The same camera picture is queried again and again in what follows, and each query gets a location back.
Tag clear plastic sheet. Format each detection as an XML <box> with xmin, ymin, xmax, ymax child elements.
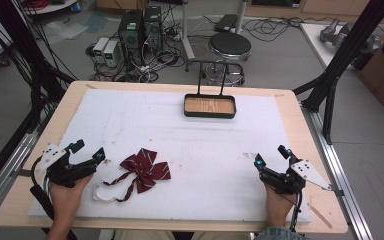
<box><xmin>42</xmin><ymin>19</ymin><xmax>90</xmax><ymax>46</ymax></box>

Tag black metal frame stand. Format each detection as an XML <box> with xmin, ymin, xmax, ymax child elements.
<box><xmin>292</xmin><ymin>0</ymin><xmax>384</xmax><ymax>146</ymax></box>
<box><xmin>0</xmin><ymin>0</ymin><xmax>78</xmax><ymax>198</ymax></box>

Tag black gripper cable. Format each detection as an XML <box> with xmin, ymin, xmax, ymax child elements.
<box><xmin>288</xmin><ymin>190</ymin><xmax>304</xmax><ymax>233</ymax></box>
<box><xmin>29</xmin><ymin>155</ymin><xmax>78</xmax><ymax>240</ymax></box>

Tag person's right hand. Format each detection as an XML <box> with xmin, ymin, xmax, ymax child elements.
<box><xmin>264</xmin><ymin>183</ymin><xmax>298</xmax><ymax>228</ymax></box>

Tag black cables on floor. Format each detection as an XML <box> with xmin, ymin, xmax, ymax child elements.
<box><xmin>241</xmin><ymin>15</ymin><xmax>336</xmax><ymax>43</ymax></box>

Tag thin wooden stick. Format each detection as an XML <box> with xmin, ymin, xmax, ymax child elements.
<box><xmin>306</xmin><ymin>201</ymin><xmax>333</xmax><ymax>230</ymax></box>

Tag white board on floor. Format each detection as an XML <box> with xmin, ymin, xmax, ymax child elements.
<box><xmin>300</xmin><ymin>22</ymin><xmax>364</xmax><ymax>70</ymax></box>

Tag large black computer tower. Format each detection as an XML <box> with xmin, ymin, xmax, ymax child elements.
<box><xmin>117</xmin><ymin>9</ymin><xmax>145</xmax><ymax>66</ymax></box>

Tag black round stool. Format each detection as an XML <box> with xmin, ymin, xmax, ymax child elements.
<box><xmin>202</xmin><ymin>31</ymin><xmax>253</xmax><ymax>87</ymax></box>

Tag grey machine part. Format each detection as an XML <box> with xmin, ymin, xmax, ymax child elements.
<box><xmin>319</xmin><ymin>17</ymin><xmax>383</xmax><ymax>55</ymax></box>

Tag white bench power supply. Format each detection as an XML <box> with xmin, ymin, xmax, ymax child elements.
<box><xmin>102</xmin><ymin>40</ymin><xmax>121</xmax><ymax>69</ymax></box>
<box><xmin>92</xmin><ymin>36</ymin><xmax>110</xmax><ymax>65</ymax></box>

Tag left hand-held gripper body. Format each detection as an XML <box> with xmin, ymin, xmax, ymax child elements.
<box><xmin>34</xmin><ymin>143</ymin><xmax>98</xmax><ymax>188</ymax></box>

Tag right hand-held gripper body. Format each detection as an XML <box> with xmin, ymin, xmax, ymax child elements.
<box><xmin>258</xmin><ymin>155</ymin><xmax>333</xmax><ymax>196</ymax></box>

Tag black stand with wooden tray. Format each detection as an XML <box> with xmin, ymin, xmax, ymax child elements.
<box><xmin>183</xmin><ymin>59</ymin><xmax>238</xmax><ymax>120</ymax></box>

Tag white desk leg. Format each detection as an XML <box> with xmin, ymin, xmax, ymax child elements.
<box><xmin>179</xmin><ymin>0</ymin><xmax>197</xmax><ymax>73</ymax></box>
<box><xmin>234</xmin><ymin>0</ymin><xmax>249</xmax><ymax>35</ymax></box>

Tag person's left hand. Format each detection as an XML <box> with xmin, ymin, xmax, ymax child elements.
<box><xmin>49</xmin><ymin>174</ymin><xmax>94</xmax><ymax>220</ymax></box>

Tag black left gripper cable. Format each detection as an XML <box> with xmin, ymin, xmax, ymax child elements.
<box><xmin>29</xmin><ymin>155</ymin><xmax>78</xmax><ymax>240</ymax></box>

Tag dark red striped bow tie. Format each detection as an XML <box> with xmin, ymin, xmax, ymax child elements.
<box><xmin>92</xmin><ymin>147</ymin><xmax>173</xmax><ymax>204</ymax></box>

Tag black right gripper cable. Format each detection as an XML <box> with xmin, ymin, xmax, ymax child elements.
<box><xmin>288</xmin><ymin>190</ymin><xmax>304</xmax><ymax>233</ymax></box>

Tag white foam mat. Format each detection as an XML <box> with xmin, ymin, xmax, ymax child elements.
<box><xmin>27</xmin><ymin>87</ymin><xmax>313</xmax><ymax>224</ymax></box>

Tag slim black computer tower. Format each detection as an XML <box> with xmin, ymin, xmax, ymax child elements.
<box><xmin>142</xmin><ymin>5</ymin><xmax>164</xmax><ymax>52</ymax></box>

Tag tangle of floor cables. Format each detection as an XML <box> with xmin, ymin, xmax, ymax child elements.
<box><xmin>85</xmin><ymin>19</ymin><xmax>194</xmax><ymax>84</ymax></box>

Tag black flat box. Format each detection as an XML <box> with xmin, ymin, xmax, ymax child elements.
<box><xmin>213</xmin><ymin>13</ymin><xmax>239</xmax><ymax>34</ymax></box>

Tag aluminium rail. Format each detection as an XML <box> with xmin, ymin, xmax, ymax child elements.
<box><xmin>0</xmin><ymin>128</ymin><xmax>49</xmax><ymax>223</ymax></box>
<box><xmin>300</xmin><ymin>101</ymin><xmax>375</xmax><ymax>240</ymax></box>

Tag round white table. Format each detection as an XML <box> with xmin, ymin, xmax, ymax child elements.
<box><xmin>22</xmin><ymin>0</ymin><xmax>80</xmax><ymax>16</ymax></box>

